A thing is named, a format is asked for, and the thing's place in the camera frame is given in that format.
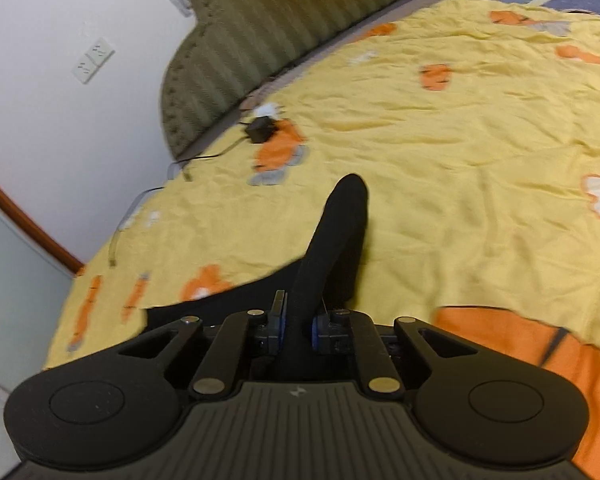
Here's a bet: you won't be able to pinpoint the clear flat cable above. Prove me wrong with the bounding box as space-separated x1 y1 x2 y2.
108 186 167 267

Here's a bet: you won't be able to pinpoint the black charger cable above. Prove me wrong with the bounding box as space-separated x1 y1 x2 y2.
167 121 255 182

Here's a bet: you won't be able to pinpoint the frosted glass door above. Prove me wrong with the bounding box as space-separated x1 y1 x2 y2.
0 194 77 403

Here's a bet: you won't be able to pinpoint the black pants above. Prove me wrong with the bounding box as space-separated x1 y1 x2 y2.
145 173 371 384

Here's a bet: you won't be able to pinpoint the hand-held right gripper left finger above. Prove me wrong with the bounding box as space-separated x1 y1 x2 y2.
117 289 287 402

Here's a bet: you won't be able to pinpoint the black charger adapter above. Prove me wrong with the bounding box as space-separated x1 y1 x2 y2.
244 115 277 145

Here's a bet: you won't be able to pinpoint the yellow printed blanket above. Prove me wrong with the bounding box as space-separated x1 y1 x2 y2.
42 0 600 480

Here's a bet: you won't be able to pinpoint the wooden door frame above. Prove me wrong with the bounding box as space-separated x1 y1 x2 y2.
0 166 87 275

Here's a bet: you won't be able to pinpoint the white wall socket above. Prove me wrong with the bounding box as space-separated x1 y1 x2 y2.
72 37 116 85

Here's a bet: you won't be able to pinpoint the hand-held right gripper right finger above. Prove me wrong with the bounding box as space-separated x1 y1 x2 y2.
310 310 469 402

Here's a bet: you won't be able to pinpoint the olive striped upholstered headboard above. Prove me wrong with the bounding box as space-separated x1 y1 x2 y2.
159 0 487 159

